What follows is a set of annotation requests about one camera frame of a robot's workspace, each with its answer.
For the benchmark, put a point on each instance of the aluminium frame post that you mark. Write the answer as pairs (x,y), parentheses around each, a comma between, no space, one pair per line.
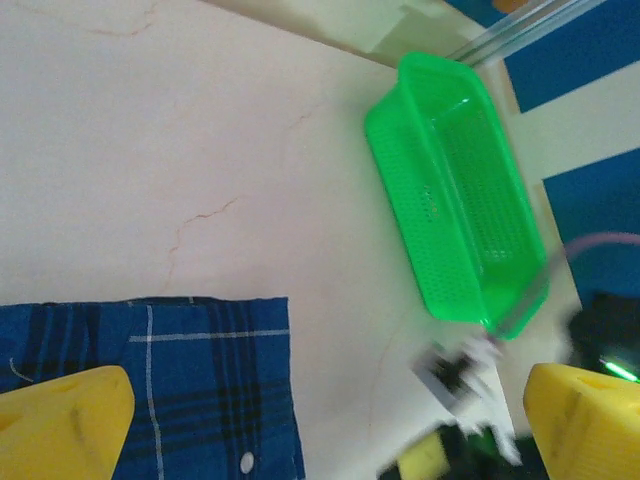
(500,40)

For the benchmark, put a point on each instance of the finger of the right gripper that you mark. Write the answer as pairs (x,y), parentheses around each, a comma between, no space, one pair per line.
(424,457)

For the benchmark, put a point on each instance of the green plastic basket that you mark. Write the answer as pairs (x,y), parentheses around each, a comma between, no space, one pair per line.
(450,200)

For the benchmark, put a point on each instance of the blue plaid long sleeve shirt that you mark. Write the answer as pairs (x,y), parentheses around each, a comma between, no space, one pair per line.
(210,360)

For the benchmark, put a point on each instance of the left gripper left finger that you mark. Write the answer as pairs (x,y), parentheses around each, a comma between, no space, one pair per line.
(60,430)

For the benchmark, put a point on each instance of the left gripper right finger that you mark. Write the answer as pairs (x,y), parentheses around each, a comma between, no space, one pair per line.
(590,430)

